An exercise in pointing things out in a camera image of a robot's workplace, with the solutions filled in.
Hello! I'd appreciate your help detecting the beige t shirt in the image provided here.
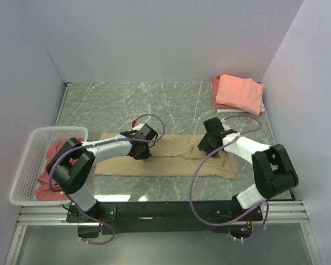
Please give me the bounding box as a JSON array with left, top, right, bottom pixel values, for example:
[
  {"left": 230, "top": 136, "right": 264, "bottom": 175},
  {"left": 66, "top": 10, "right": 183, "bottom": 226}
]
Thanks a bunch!
[{"left": 95, "top": 135, "right": 239, "bottom": 179}]

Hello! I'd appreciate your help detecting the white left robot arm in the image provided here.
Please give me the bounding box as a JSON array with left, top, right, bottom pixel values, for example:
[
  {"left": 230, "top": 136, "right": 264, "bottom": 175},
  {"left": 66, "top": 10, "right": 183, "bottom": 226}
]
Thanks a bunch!
[{"left": 46, "top": 124, "right": 164, "bottom": 222}]

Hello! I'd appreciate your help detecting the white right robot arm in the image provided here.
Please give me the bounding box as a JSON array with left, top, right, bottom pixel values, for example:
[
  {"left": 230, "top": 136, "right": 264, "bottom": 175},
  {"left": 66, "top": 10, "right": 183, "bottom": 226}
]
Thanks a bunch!
[{"left": 197, "top": 117, "right": 298, "bottom": 220}]

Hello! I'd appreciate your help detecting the folded salmon pink shirt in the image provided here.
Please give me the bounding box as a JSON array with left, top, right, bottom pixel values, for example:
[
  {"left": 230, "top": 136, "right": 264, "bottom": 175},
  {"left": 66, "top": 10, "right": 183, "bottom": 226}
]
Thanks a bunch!
[{"left": 216, "top": 75, "right": 264, "bottom": 116}]

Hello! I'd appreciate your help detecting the black base beam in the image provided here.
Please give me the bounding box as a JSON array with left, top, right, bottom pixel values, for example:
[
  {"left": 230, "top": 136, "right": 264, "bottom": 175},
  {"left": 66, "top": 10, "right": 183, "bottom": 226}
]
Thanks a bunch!
[{"left": 66, "top": 200, "right": 263, "bottom": 238}]

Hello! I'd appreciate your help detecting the red shirt in basket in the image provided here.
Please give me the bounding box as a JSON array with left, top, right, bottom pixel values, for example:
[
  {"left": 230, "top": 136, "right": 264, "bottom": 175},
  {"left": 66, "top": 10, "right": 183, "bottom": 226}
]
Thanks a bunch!
[{"left": 35, "top": 141, "right": 68, "bottom": 201}]

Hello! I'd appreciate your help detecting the white plastic laundry basket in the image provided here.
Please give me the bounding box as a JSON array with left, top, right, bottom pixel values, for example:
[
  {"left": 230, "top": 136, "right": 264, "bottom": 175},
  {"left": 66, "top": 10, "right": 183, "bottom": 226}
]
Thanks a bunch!
[{"left": 9, "top": 126, "right": 88, "bottom": 206}]

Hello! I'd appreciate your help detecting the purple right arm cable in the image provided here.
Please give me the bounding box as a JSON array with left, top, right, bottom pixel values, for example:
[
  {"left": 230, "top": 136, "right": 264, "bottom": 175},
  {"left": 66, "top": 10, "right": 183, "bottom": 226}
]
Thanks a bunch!
[{"left": 188, "top": 115, "right": 270, "bottom": 242}]

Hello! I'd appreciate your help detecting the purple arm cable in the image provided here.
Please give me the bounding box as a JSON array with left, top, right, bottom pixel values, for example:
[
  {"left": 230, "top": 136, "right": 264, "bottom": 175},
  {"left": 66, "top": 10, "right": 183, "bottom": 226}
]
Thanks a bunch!
[
  {"left": 48, "top": 113, "right": 166, "bottom": 246},
  {"left": 188, "top": 115, "right": 270, "bottom": 242}
]

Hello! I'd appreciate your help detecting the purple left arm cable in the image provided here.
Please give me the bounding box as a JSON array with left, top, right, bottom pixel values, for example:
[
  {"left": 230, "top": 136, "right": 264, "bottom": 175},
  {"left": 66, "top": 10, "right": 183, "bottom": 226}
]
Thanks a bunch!
[{"left": 48, "top": 113, "right": 166, "bottom": 246}]

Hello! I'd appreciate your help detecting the aluminium left side rail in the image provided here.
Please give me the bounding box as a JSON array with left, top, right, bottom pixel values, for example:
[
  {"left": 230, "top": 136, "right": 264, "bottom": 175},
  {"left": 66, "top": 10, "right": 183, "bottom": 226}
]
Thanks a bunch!
[{"left": 55, "top": 82, "right": 72, "bottom": 126}]

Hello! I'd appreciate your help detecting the aluminium rail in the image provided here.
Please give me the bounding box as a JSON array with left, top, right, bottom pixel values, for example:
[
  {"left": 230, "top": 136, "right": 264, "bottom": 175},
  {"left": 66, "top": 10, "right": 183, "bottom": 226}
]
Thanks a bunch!
[
  {"left": 55, "top": 82, "right": 72, "bottom": 126},
  {"left": 17, "top": 200, "right": 309, "bottom": 226}
]

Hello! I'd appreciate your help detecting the aluminium front rail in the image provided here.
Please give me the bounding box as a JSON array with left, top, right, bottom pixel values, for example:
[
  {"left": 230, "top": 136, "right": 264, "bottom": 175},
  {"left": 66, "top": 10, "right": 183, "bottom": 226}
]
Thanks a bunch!
[{"left": 17, "top": 200, "right": 309, "bottom": 226}]

